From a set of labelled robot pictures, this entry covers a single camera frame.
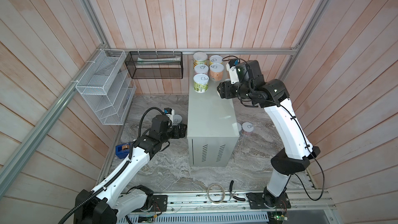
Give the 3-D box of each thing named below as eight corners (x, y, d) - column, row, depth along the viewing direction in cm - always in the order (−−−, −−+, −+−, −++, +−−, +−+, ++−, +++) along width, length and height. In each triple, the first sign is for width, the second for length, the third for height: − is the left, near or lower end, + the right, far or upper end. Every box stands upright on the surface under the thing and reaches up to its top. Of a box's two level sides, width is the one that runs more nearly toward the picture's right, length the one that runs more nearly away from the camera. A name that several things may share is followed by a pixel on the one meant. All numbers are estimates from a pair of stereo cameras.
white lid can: (241, 136, 99) (243, 131, 94) (239, 127, 103) (241, 122, 99) (252, 136, 99) (255, 131, 94) (249, 127, 103) (252, 122, 99)
